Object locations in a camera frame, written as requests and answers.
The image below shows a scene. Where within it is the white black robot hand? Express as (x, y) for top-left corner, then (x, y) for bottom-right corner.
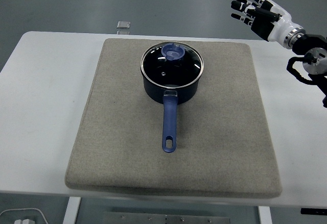
(230, 0), (303, 46)

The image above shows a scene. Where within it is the glass pot lid blue knob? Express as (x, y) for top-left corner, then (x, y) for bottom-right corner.
(139, 42), (206, 87)

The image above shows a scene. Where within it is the beige fabric mat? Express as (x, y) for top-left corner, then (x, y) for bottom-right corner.
(63, 38), (283, 201)

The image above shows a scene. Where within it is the black table control panel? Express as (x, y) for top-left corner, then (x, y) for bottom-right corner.
(300, 208), (327, 215)

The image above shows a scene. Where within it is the white table leg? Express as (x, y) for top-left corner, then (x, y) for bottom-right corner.
(258, 206), (273, 224)
(62, 197), (82, 224)

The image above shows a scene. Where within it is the grey metal plate with screws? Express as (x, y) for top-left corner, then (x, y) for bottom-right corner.
(102, 211), (230, 224)

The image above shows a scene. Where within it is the dark pot with blue handle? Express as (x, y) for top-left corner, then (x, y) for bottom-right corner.
(141, 64), (205, 154)

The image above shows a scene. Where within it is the white cable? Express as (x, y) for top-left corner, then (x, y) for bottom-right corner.
(0, 208), (49, 224)

